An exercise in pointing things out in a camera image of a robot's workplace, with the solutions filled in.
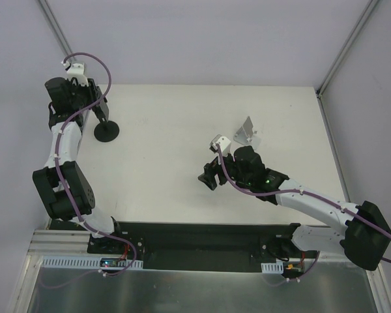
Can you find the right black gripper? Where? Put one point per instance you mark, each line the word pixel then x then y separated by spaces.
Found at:
pixel 218 173

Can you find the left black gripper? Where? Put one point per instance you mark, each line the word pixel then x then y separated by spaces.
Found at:
pixel 95 98

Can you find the black smartphone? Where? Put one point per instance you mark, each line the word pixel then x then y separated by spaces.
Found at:
pixel 101 111

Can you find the black round-base phone stand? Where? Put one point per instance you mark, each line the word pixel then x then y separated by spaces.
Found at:
pixel 106 131

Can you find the silver folding phone stand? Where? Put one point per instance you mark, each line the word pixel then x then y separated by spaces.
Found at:
pixel 246 135

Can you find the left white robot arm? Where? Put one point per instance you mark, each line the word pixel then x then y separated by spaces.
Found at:
pixel 63 188

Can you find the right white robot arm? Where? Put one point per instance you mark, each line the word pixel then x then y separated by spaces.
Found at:
pixel 359 232

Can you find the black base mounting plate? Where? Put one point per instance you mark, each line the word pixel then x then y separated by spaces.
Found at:
pixel 203 247

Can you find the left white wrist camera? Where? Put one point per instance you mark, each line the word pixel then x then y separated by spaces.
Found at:
pixel 76 71

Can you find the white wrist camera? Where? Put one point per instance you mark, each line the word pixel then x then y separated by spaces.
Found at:
pixel 222 143
pixel 76 71

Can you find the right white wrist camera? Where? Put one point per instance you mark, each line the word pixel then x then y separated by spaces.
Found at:
pixel 222 143

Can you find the left aluminium frame post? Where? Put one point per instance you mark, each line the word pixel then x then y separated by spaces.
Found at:
pixel 54 26

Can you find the aluminium frame post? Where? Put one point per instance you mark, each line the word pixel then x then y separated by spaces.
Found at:
pixel 350 41
pixel 54 26

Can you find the right white cable duct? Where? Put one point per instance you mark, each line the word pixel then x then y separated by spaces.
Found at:
pixel 272 268

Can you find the white cable duct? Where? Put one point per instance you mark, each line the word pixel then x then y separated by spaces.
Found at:
pixel 272 268
pixel 72 262

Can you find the left white cable duct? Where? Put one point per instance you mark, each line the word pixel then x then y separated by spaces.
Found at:
pixel 72 262

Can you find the right aluminium frame post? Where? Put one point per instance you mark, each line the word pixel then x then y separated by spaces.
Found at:
pixel 350 41

